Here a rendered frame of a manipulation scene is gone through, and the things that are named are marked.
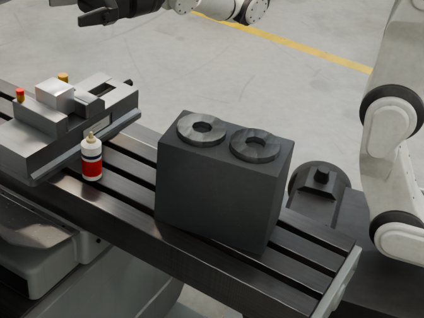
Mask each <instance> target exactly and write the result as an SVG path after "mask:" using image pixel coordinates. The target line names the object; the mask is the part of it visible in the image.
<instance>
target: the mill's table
mask: <svg viewBox="0 0 424 318"><path fill-rule="evenodd" d="M17 88H19V87H18V86H16V85H13V84H11V83H9V82H7V81H5V80H3V79H0V125H2V124H4V123H5V122H8V121H10V120H11V119H13V118H14V113H13V102H12V100H14V99H16V89H17ZM156 160H157V149H155V148H153V147H150V146H148V145H147V144H144V143H142V142H140V141H137V140H135V139H133V138H130V137H129V136H126V135H124V134H122V133H120V132H118V133H117V134H115V135H114V136H112V137H111V138H109V139H108V140H106V141H105V142H103V143H102V176H101V178H100V179H98V180H95V181H89V180H85V179H84V178H83V176H82V165H81V158H79V159H77V160H76V161H74V162H73V163H71V164H70V165H68V166H67V167H65V168H64V169H62V170H61V171H59V172H58V173H56V174H54V175H53V176H52V177H50V178H48V179H47V180H45V181H44V182H42V183H41V184H39V185H38V186H36V187H30V186H28V185H26V184H24V183H22V182H21V181H19V180H17V179H16V178H14V177H12V176H10V175H9V174H7V173H5V172H3V171H2V170H0V184H1V185H2V186H5V187H7V188H8V189H10V190H12V191H14V192H16V193H17V194H19V195H21V196H23V197H25V198H27V199H29V200H31V201H33V202H34V203H36V204H38V205H40V206H42V207H43V208H45V209H47V210H49V211H51V212H53V213H55V214H57V215H59V216H60V217H62V218H64V219H66V220H68V221H70V222H71V223H74V224H75V225H77V226H79V227H81V228H83V229H85V230H86V231H88V232H90V233H92V234H94V235H96V236H97V237H100V238H101V239H103V240H105V241H107V242H109V243H111V244H112V245H114V246H116V247H118V248H120V249H122V250H124V251H126V252H128V253H129V254H131V255H133V256H135V257H137V258H138V259H140V260H142V261H144V262H146V263H148V264H150V265H152V266H154V267H155V268H157V269H159V270H161V271H163V272H164V273H167V274H169V275H170V276H172V277H174V278H176V279H178V280H179V281H181V282H183V283H185V284H187V285H189V286H191V287H193V288H195V289H196V290H198V291H200V292H202V293H204V294H205V295H207V296H209V297H211V298H213V299H215V300H217V301H219V302H221V303H222V304H224V305H226V306H228V307H230V308H231V309H233V310H236V311H237V312H239V313H241V314H243V315H245V316H247V317H248V318H328V317H329V315H330V314H331V312H332V311H335V310H336V309H337V307H338V305H339V303H340V301H341V299H342V297H343V294H344V292H345V288H346V286H347V284H348V282H349V281H350V279H351V277H352V276H353V274H354V272H355V270H356V268H357V264H358V260H359V258H360V254H361V252H362V248H361V247H359V246H357V245H355V242H356V239H355V238H352V237H350V236H348V235H345V234H343V233H341V232H339V231H337V230H334V229H332V228H330V227H327V226H325V225H323V224H321V223H319V222H317V221H314V220H312V219H310V218H307V217H306V216H304V215H301V214H299V213H297V212H294V211H292V210H290V209H288V208H286V207H284V206H281V211H280V216H279V218H278V221H277V222H276V225H275V227H274V230H273V232H272V234H271V236H270V239H269V241H268V244H267V246H266V248H265V250H264V252H263V254H262V255H259V254H255V253H253V252H249V251H247V250H243V249H240V248H238V247H234V246H232V245H228V244H225V243H223V242H219V241H217V240H213V239H211V238H207V237H204V236H202V235H198V234H196V233H192V232H189V231H187V230H183V229H181V228H177V227H173V226H171V225H168V224H165V223H162V222H159V221H156V220H154V209H155V184H156Z"/></svg>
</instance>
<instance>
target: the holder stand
mask: <svg viewBox="0 0 424 318"><path fill-rule="evenodd" d="M294 145H295V142H294V141H293V140H290V139H286V138H282V137H279V136H275V135H273V134H272V133H270V132H267V131H265V130H263V129H256V128H248V127H244V126H240V125H237V124H233V123H231V122H227V121H223V120H221V119H219V118H217V117H215V116H213V115H209V114H202V113H201V114H198V113H195V112H191V111H188V110H183V111H182V112H181V113H180V114H179V116H178V117H177V118H176V120H174V122H173V123H172V125H171V126H170V127H169V128H168V129H167V130H166V132H165V133H164V134H163V136H162V137H161V138H160V139H159V140H158V147H157V160H156V184H155V209H154V220H156V221H159V222H162V223H165V224H168V225H171V226H173V227H177V228H181V229H183V230H187V231H189V232H192V233H196V234H198V235H202V236H204V237H207V238H210V239H213V240H217V241H219V242H223V243H225V244H228V245H232V246H234V247H238V248H240V249H243V250H247V251H249V252H253V253H255V254H259V255H262V254H263V252H264V250H265V248H266V246H267V244H268V241H269V239H270V236H271V234H272V232H273V230H274V227H275V225H276V222H277V221H278V218H279V216H280V211H281V205H282V202H283V196H284V193H285V187H286V181H287V178H288V173H289V169H290V164H291V160H292V154H293V149H294Z"/></svg>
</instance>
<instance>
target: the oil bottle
mask: <svg viewBox="0 0 424 318"><path fill-rule="evenodd" d="M81 165H82V176H83V178H84V179H85V180H89V181H95V180H98V179H100V178H101V176H102V142H101V141H100V140H99V139H97V138H96V137H95V136H94V135H93V133H92V131H90V132H89V135H88V136H87V137H86V139H84V140H82V142H81Z"/></svg>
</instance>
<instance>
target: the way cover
mask: <svg viewBox="0 0 424 318"><path fill-rule="evenodd" d="M22 207H23V208H22ZM32 212H33V213H32ZM12 218H14V219H12ZM21 218H22V219H21ZM39 224H40V225H39ZM50 226H51V227H50ZM58 228H60V229H58ZM16 231H19V232H16ZM78 233H80V231H78V230H77V229H75V228H73V227H71V226H69V225H67V224H65V223H63V222H62V221H60V220H58V219H56V218H54V217H53V216H51V215H48V214H47V213H45V212H43V211H41V210H39V209H38V208H36V207H34V206H32V205H30V204H28V203H26V202H24V201H23V200H21V199H19V198H17V197H15V196H14V195H12V194H10V193H8V192H6V191H4V190H2V189H0V239H3V240H5V241H7V242H8V243H9V244H11V245H17V246H22V247H29V248H33V249H40V250H47V249H50V248H52V247H54V246H56V245H57V244H60V243H61V242H63V241H65V240H67V239H69V238H71V237H73V236H74V235H76V234H78ZM48 237H49V238H48ZM16 240H17V241H16ZM23 241H24V242H23Z"/></svg>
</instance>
